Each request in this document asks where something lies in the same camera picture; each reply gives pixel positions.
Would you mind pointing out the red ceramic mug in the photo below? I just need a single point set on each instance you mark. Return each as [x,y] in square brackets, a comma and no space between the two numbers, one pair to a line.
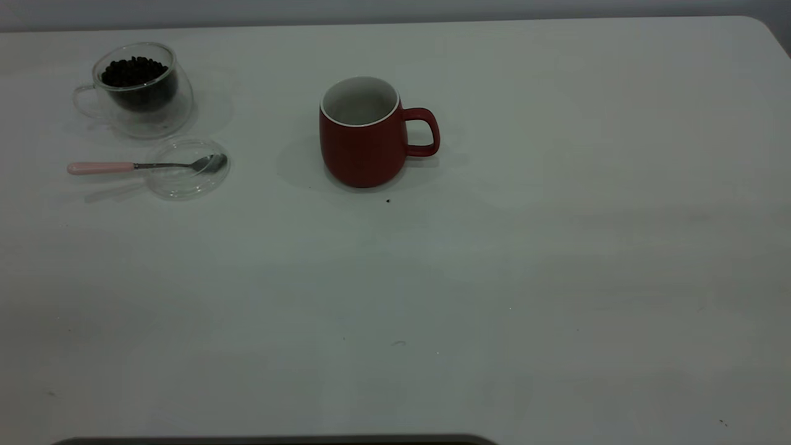
[361,151]

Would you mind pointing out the clear round glass lid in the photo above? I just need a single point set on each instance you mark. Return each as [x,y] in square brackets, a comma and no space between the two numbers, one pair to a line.
[185,185]

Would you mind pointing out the dark coffee beans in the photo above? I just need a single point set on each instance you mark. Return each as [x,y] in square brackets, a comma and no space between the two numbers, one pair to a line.
[139,83]

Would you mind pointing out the clear double wall glass cup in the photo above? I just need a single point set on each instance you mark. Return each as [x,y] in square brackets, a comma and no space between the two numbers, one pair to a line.
[148,120]

